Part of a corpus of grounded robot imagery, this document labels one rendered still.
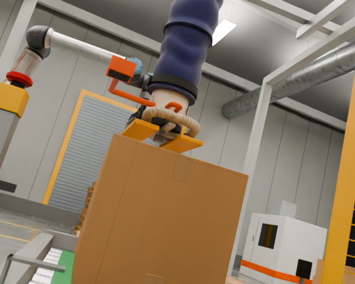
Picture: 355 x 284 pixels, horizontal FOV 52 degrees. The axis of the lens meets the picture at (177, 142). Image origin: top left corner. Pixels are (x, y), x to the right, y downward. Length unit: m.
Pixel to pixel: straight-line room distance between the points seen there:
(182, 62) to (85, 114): 9.94
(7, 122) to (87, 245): 0.39
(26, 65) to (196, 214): 1.52
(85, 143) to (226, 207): 10.38
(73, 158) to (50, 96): 1.99
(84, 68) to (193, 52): 10.42
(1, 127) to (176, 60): 0.82
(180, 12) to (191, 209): 0.98
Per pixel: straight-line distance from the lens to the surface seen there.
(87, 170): 11.24
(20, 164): 11.34
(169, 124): 1.43
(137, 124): 1.41
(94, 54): 2.11
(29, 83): 1.10
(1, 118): 1.06
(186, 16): 1.69
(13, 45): 5.14
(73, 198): 11.20
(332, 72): 8.75
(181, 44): 1.63
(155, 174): 0.98
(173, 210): 0.99
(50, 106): 11.57
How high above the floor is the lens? 0.76
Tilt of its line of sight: 13 degrees up
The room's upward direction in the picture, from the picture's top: 15 degrees clockwise
